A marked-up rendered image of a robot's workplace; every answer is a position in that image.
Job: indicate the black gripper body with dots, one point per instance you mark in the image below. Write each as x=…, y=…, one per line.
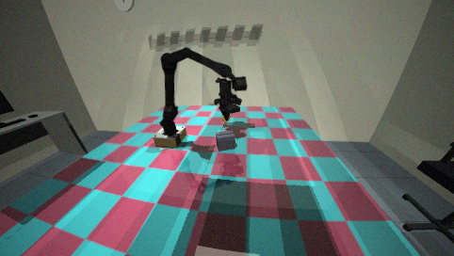
x=225, y=101

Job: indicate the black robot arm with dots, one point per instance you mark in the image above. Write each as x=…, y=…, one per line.
x=169, y=66

